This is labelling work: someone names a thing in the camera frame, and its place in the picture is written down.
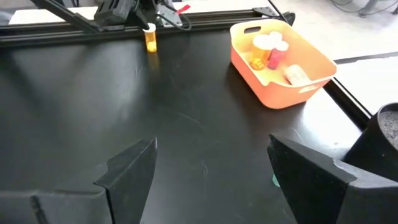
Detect black plant pot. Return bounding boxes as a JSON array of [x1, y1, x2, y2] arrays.
[[341, 101, 398, 183]]

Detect orange plastic bin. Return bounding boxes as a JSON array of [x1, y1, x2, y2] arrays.
[[229, 19, 338, 110]]

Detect black diagonal frame strut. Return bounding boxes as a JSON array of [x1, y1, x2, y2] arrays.
[[29, 0, 105, 34]]

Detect black table clamp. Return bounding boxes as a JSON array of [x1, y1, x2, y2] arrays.
[[281, 11, 296, 27]]

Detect red tag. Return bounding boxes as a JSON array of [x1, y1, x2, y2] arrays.
[[175, 4, 192, 15]]

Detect clear bottle green pills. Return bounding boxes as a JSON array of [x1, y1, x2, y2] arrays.
[[283, 63, 313, 87]]

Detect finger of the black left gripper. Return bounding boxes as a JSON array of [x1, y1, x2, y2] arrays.
[[133, 10, 151, 31]]

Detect small amber pill bottle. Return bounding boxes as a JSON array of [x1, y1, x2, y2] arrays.
[[142, 22, 158, 54]]

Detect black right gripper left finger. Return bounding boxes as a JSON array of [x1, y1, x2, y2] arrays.
[[0, 138, 158, 224]]

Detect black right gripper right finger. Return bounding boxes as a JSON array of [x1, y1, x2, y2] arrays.
[[267, 133, 398, 224]]

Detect large amber pill bottle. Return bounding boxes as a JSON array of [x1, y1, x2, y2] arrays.
[[249, 33, 274, 71]]

